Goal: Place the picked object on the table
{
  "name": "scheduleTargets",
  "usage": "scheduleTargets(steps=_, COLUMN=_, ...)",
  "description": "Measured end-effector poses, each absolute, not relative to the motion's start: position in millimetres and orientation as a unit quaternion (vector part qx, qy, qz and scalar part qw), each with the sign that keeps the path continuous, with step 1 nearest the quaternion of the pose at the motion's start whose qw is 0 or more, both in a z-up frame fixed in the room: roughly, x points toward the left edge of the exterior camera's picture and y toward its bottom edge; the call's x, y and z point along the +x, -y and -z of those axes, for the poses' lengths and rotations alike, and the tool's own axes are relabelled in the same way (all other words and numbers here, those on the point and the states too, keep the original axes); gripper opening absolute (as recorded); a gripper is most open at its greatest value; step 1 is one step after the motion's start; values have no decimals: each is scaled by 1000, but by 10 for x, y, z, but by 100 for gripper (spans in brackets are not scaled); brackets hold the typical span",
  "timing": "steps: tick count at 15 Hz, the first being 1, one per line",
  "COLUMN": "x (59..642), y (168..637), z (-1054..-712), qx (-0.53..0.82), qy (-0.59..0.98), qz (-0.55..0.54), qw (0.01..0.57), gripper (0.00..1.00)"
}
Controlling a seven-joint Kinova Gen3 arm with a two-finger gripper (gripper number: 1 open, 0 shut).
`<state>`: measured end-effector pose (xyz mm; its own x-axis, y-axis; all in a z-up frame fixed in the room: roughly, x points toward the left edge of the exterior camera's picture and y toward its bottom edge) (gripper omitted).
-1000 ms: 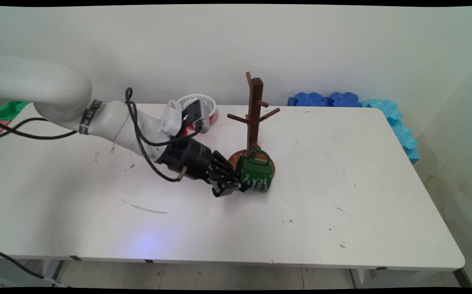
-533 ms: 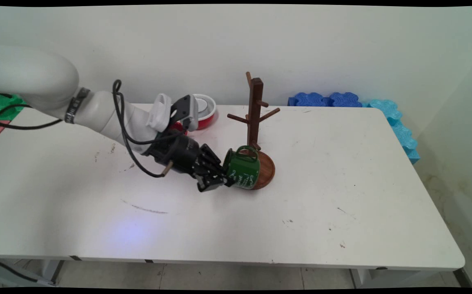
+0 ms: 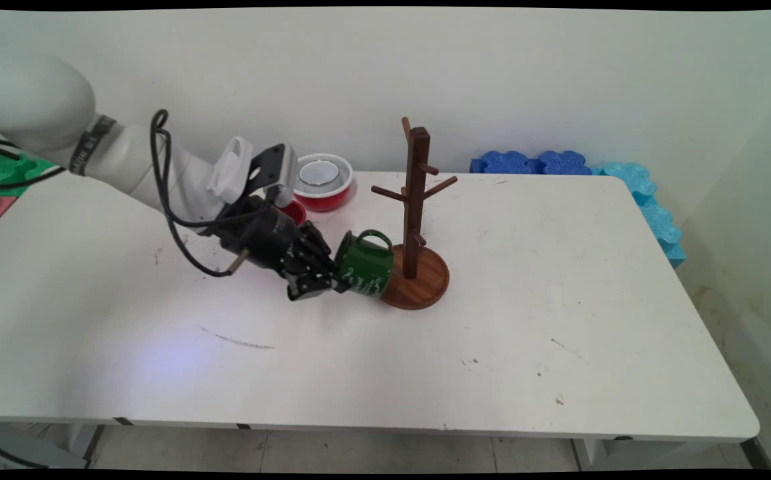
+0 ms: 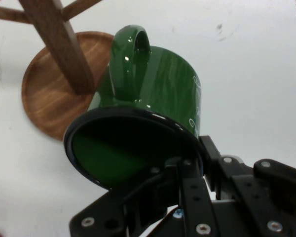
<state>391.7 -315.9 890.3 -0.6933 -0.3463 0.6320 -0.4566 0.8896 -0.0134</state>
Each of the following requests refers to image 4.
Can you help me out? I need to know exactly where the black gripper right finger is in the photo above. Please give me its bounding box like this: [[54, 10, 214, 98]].
[[199, 135, 296, 237]]

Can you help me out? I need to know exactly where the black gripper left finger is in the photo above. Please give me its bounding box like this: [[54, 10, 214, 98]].
[[69, 158, 220, 237]]

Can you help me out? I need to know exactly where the green enamel mug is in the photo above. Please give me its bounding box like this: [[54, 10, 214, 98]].
[[63, 24, 205, 191]]

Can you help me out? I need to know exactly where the wooden mug tree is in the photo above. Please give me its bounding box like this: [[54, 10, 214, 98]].
[[0, 0, 115, 141]]

